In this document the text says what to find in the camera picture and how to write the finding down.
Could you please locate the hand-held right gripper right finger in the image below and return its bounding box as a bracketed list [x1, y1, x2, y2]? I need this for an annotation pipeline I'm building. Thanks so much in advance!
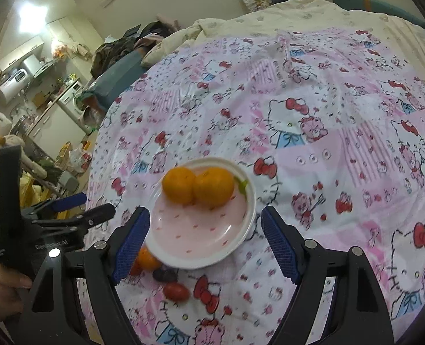
[261, 205, 394, 345]

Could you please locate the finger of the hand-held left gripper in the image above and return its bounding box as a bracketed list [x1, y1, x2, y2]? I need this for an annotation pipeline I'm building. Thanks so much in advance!
[31, 193, 87, 217]
[36, 203, 116, 229]

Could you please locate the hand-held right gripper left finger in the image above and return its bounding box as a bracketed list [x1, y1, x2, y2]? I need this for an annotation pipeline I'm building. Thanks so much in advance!
[16, 206, 152, 345]

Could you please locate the small orange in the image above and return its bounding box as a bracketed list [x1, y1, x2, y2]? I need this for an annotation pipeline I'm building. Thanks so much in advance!
[137, 246, 162, 271]

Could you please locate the dark purple grape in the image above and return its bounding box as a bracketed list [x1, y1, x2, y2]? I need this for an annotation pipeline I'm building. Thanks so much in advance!
[152, 269, 178, 284]

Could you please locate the pink and white plate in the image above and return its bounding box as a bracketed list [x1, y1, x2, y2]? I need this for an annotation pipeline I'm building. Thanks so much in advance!
[146, 157, 257, 269]

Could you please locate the large orange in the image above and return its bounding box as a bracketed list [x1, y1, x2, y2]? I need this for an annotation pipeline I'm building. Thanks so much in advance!
[193, 168, 235, 209]
[162, 167, 198, 205]

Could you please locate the person's left hand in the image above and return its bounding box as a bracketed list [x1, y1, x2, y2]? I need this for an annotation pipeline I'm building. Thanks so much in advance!
[0, 269, 32, 317]

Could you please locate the grey container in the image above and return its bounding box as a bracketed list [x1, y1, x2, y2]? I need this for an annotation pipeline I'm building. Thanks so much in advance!
[59, 170, 81, 195]

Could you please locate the yellow cloth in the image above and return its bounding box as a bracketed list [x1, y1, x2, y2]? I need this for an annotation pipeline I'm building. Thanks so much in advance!
[20, 172, 52, 205]

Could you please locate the white plastic bag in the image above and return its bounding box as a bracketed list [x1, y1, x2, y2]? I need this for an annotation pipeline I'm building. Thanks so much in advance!
[69, 142, 93, 173]

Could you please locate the white washing machine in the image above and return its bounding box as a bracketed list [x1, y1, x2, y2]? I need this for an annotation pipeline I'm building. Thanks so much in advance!
[58, 81, 91, 131]

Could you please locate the pink cartoon printed blanket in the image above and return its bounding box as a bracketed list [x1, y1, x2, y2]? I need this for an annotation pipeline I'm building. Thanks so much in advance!
[85, 25, 425, 345]

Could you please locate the white cylindrical appliance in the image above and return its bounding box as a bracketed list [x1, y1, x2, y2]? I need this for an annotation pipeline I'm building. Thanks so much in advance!
[0, 68, 30, 106]

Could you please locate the mixed clothes heap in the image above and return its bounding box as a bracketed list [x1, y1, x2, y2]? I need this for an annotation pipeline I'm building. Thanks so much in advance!
[92, 14, 182, 80]

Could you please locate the ceiling light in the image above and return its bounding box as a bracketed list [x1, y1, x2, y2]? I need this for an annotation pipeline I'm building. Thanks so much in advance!
[18, 5, 50, 34]

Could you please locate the cream floral duvet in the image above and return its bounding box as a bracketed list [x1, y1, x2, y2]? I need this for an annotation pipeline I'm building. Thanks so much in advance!
[141, 0, 425, 69]

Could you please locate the floral pillow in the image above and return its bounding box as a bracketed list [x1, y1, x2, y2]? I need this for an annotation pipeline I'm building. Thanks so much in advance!
[239, 0, 275, 11]

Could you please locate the teal bed frame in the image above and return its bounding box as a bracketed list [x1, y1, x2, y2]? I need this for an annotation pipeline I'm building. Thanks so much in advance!
[89, 50, 145, 110]

